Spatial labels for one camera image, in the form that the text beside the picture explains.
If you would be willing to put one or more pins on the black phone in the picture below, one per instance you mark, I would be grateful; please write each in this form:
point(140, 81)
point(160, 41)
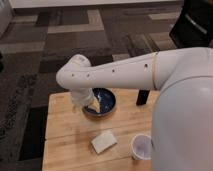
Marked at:
point(142, 97)

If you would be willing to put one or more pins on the black chair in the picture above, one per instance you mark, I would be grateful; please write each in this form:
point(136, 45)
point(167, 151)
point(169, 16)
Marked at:
point(194, 26)

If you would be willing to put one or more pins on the dark blue ceramic bowl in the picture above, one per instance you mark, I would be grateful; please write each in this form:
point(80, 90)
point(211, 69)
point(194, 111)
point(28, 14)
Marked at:
point(107, 102)

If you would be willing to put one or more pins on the wooden table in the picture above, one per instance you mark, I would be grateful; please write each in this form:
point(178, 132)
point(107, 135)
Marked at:
point(69, 134)

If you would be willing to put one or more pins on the white ceramic cup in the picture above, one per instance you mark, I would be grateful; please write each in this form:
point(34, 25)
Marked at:
point(141, 147)

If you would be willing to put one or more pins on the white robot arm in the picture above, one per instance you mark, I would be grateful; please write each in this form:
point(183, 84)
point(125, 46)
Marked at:
point(182, 119)

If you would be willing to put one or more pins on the white sponge block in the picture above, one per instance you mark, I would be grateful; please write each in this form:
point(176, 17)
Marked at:
point(103, 141)

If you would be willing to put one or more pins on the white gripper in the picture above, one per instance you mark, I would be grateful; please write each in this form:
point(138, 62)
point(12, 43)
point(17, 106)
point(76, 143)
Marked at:
point(84, 97)

